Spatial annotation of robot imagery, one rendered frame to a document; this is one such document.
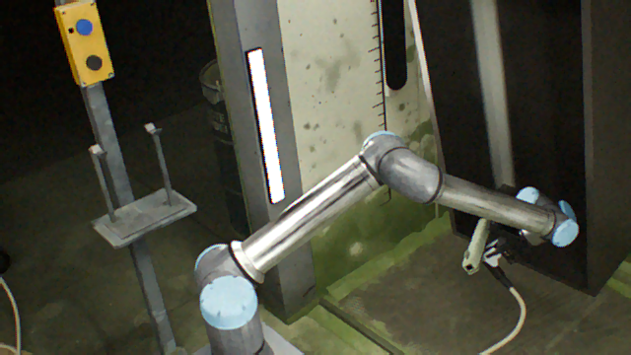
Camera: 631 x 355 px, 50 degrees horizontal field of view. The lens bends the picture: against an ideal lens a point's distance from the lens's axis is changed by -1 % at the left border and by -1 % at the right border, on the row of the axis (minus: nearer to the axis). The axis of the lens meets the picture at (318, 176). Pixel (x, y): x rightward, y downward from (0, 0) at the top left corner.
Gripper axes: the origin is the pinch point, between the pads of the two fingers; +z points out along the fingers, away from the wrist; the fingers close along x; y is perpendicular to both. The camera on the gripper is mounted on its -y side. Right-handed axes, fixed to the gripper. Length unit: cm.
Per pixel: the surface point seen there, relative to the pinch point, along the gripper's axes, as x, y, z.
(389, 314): 16, 10, 63
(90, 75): -40, -137, 39
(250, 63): -3, -105, 15
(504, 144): 46, -16, -15
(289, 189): 9, -60, 51
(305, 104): 19, -82, 24
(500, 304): 34, 38, 29
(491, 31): 35, -57, -44
